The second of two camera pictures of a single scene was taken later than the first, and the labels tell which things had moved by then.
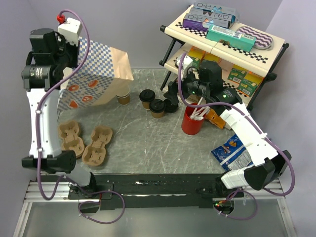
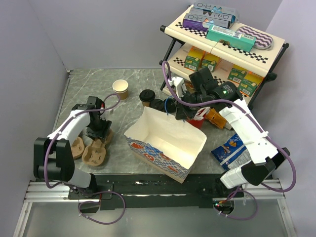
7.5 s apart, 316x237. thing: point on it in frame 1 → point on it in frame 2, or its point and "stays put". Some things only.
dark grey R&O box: x=230 y=18 stays put
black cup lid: x=157 y=105 stays put
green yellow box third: x=237 y=74 stays put
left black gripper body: x=67 y=55 → x=98 y=128
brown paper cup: x=146 y=105 stays put
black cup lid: x=147 y=95 stays put
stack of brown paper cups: x=124 y=100 → x=121 y=87
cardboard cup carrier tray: x=95 y=154 stays put
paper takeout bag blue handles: x=106 y=71 → x=164 y=143
